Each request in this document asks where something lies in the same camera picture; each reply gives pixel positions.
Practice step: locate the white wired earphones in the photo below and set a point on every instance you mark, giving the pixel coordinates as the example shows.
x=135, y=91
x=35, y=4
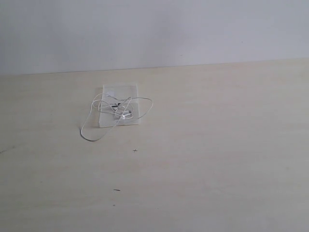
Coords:
x=120, y=112

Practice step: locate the clear plastic hinged case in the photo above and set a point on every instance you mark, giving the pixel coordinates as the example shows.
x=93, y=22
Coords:
x=121, y=92

